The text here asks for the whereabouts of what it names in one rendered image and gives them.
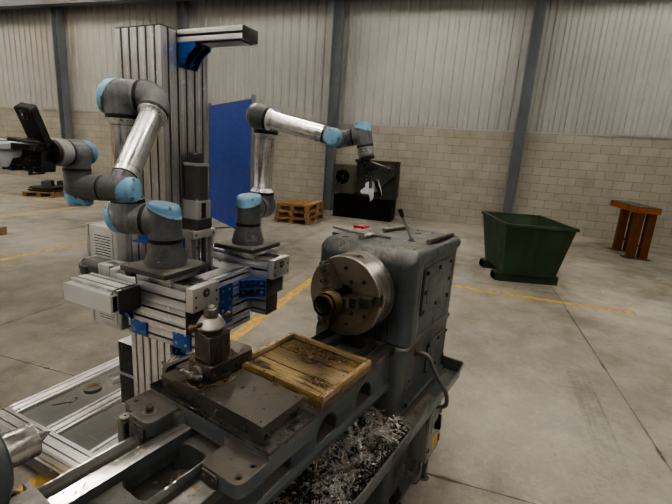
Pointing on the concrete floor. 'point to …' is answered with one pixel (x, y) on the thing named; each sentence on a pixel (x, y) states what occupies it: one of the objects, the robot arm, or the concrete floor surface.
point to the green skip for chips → (525, 247)
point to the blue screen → (229, 158)
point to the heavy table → (634, 229)
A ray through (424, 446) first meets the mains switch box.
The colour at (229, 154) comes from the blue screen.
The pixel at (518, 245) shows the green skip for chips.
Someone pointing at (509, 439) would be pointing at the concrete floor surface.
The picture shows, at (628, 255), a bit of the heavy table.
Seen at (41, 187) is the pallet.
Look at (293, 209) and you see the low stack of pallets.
